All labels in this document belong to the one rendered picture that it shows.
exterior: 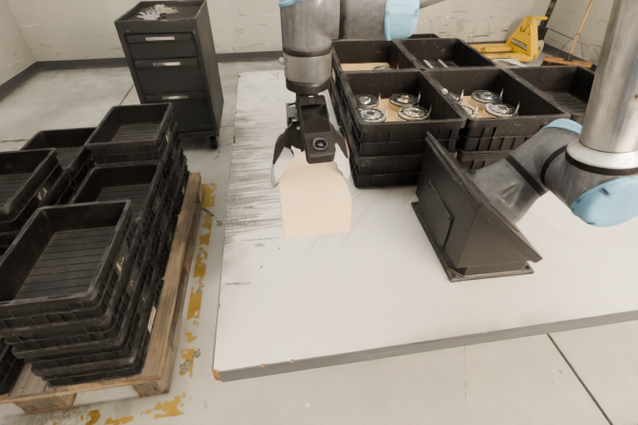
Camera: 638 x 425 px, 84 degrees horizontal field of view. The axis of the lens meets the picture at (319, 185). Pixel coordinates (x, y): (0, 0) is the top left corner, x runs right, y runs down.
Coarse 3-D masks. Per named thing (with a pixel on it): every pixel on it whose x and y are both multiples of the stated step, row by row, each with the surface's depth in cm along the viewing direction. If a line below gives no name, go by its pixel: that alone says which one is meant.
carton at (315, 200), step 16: (304, 160) 70; (288, 176) 66; (304, 176) 66; (320, 176) 66; (336, 176) 66; (288, 192) 62; (304, 192) 62; (320, 192) 62; (336, 192) 62; (288, 208) 59; (304, 208) 60; (320, 208) 60; (336, 208) 61; (288, 224) 61; (304, 224) 62; (320, 224) 63; (336, 224) 63
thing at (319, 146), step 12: (312, 96) 57; (324, 96) 57; (300, 108) 56; (312, 108) 56; (324, 108) 56; (300, 120) 56; (312, 120) 55; (324, 120) 55; (312, 132) 54; (324, 132) 54; (312, 144) 53; (324, 144) 53; (312, 156) 53; (324, 156) 53
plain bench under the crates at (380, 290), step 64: (256, 128) 140; (256, 192) 108; (384, 192) 108; (256, 256) 88; (320, 256) 88; (384, 256) 88; (576, 256) 88; (256, 320) 74; (320, 320) 74; (384, 320) 74; (448, 320) 74; (512, 320) 74; (576, 320) 74
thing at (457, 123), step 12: (348, 72) 125; (360, 72) 126; (372, 72) 125; (384, 72) 126; (396, 72) 126; (408, 72) 126; (420, 72) 126; (348, 84) 116; (432, 84) 116; (348, 96) 109; (444, 96) 109; (456, 108) 102; (360, 120) 96; (408, 120) 96; (420, 120) 96; (432, 120) 96; (444, 120) 96; (456, 120) 96; (372, 132) 96
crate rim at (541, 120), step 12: (504, 72) 126; (540, 96) 109; (468, 120) 97; (480, 120) 96; (492, 120) 97; (504, 120) 97; (516, 120) 97; (528, 120) 98; (540, 120) 98; (552, 120) 98
